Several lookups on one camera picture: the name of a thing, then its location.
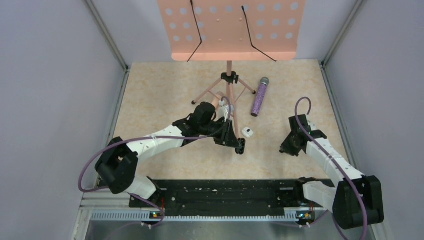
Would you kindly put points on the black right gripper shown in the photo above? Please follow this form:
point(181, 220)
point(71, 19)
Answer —
point(289, 149)

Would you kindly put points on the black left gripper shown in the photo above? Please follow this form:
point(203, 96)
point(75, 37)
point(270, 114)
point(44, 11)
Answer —
point(227, 133)

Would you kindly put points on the black earbud charging case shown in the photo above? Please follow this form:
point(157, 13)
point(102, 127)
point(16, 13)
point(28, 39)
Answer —
point(240, 150)

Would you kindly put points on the white earbud charging case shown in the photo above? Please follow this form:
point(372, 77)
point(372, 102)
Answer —
point(247, 132)

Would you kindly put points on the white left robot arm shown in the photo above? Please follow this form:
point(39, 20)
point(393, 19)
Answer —
point(117, 165)

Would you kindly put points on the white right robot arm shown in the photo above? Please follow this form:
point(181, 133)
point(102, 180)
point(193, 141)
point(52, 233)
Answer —
point(353, 196)

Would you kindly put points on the purple glitter microphone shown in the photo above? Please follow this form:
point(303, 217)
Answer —
point(260, 96)

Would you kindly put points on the pink music stand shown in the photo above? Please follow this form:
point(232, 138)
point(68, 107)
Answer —
point(232, 30)

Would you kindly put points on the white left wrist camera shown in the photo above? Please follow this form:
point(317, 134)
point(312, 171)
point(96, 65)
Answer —
point(223, 110)

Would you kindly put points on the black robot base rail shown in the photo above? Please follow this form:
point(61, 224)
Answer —
point(268, 200)

